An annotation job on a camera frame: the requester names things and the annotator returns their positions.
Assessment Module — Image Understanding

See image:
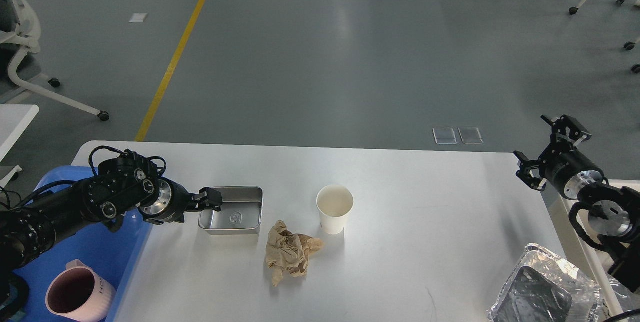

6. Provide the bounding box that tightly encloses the crumpled brown paper napkin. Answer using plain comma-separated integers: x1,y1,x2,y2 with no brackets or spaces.
265,220,325,287

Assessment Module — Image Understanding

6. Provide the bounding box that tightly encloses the clear floor plate left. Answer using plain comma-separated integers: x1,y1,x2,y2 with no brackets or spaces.
432,127,458,145

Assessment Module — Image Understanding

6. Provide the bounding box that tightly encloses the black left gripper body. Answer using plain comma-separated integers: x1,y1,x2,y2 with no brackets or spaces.
138,178,200,225

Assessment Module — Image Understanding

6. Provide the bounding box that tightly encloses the white paper cup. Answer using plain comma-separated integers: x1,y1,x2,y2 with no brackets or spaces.
316,184,355,235

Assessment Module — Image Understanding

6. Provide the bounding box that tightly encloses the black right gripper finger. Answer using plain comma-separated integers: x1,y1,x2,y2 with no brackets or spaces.
513,150,547,192
541,114,592,155

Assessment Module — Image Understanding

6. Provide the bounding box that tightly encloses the pink ceramic mug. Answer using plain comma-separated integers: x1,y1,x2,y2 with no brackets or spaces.
45,259,117,321

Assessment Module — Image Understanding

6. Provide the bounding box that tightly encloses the white side table left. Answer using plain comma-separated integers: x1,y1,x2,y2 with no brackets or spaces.
0,104,40,187

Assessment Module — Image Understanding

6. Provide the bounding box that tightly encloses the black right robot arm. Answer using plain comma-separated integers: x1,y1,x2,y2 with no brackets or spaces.
514,114,640,293

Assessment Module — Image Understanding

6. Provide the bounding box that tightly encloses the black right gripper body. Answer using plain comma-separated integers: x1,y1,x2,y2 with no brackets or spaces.
545,144,605,200

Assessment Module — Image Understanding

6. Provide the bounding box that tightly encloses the clear floor plate right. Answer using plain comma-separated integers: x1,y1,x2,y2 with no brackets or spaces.
458,127,484,144

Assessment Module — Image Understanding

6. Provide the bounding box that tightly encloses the foil lined bin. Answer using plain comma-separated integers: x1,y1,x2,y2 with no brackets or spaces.
486,242,605,322

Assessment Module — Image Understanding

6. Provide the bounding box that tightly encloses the stainless steel rectangular tin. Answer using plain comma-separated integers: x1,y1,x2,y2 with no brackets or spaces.
198,186,264,235

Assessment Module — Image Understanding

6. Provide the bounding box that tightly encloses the white office chair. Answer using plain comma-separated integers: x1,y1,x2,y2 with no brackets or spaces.
1,0,110,121

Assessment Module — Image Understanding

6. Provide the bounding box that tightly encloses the clear floor plate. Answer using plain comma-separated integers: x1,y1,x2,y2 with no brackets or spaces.
432,127,458,145
458,127,484,144

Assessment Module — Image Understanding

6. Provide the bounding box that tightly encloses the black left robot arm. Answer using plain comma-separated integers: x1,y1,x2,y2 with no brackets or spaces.
0,146,224,272

